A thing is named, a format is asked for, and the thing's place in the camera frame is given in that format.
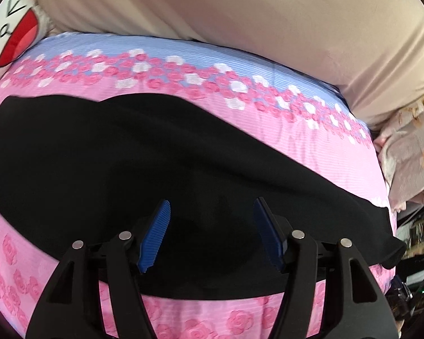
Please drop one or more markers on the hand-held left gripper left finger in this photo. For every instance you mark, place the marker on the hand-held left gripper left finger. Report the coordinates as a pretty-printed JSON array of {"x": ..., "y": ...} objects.
[{"x": 156, "y": 235}]

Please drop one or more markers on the dark cluttered furniture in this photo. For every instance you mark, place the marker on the dark cluttered furniture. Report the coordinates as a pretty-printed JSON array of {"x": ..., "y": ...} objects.
[{"x": 418, "y": 254}]

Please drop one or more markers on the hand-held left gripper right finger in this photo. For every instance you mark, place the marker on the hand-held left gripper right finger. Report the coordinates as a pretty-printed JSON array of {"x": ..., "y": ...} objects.
[{"x": 266, "y": 233}]

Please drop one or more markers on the white cartoon face pillow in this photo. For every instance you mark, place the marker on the white cartoon face pillow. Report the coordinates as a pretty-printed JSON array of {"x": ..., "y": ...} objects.
[{"x": 12, "y": 35}]

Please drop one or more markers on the pink floral bed sheet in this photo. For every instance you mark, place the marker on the pink floral bed sheet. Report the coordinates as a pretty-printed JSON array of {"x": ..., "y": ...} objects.
[{"x": 293, "y": 169}]

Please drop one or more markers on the black pants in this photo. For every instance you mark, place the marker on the black pants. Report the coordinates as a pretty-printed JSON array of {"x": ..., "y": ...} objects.
[{"x": 127, "y": 155}]

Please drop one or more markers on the pale floral quilt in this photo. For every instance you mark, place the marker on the pale floral quilt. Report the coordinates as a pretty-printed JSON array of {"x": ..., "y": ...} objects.
[{"x": 410, "y": 155}]

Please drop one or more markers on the beige blanket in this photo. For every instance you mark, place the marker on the beige blanket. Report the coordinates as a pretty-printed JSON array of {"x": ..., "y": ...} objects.
[{"x": 254, "y": 14}]

